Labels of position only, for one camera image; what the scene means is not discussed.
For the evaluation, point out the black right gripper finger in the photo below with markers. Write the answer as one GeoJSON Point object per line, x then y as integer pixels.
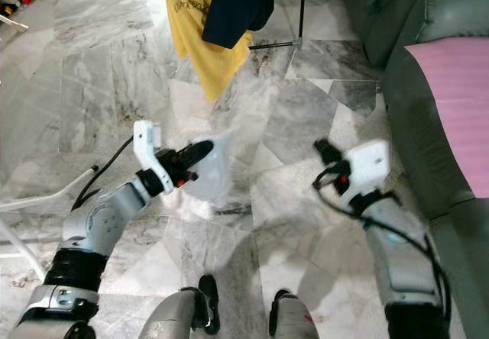
{"type": "Point", "coordinates": [328, 165]}
{"type": "Point", "coordinates": [327, 150]}

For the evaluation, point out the robot left leg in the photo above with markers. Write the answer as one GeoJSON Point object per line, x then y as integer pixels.
{"type": "Point", "coordinates": [172, 316]}

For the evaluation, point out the beige plastic high chair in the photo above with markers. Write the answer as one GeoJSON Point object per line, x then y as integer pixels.
{"type": "Point", "coordinates": [13, 22]}

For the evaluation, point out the pink blanket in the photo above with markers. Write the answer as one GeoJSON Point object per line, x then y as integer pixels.
{"type": "Point", "coordinates": [454, 110]}

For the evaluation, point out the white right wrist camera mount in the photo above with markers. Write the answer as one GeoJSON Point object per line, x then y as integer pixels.
{"type": "Point", "coordinates": [367, 163]}

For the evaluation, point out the navy garment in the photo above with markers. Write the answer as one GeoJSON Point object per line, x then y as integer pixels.
{"type": "Point", "coordinates": [237, 7]}

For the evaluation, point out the yellow shirt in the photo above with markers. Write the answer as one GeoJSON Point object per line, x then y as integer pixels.
{"type": "Point", "coordinates": [210, 64]}

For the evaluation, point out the leather sofa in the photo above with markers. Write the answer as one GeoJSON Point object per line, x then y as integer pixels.
{"type": "Point", "coordinates": [412, 140]}

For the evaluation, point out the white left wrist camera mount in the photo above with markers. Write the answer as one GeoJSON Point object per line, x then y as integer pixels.
{"type": "Point", "coordinates": [145, 142]}

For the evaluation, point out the pale blue folding table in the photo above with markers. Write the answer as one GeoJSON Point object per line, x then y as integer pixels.
{"type": "Point", "coordinates": [38, 199]}

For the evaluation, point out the thin white garment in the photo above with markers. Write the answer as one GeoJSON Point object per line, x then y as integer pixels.
{"type": "Point", "coordinates": [214, 182]}

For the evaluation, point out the robot right leg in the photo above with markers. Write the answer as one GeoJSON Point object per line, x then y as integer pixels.
{"type": "Point", "coordinates": [294, 324]}

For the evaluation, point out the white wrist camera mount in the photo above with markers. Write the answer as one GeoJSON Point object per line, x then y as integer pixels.
{"type": "Point", "coordinates": [367, 163]}
{"type": "Point", "coordinates": [145, 142]}

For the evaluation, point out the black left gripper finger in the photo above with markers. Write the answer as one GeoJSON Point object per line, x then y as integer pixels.
{"type": "Point", "coordinates": [195, 163]}
{"type": "Point", "coordinates": [196, 150]}

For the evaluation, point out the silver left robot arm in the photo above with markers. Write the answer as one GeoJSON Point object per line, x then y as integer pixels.
{"type": "Point", "coordinates": [99, 228]}

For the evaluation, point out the robot leg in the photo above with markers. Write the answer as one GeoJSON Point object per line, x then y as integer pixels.
{"type": "Point", "coordinates": [294, 324]}
{"type": "Point", "coordinates": [172, 316]}

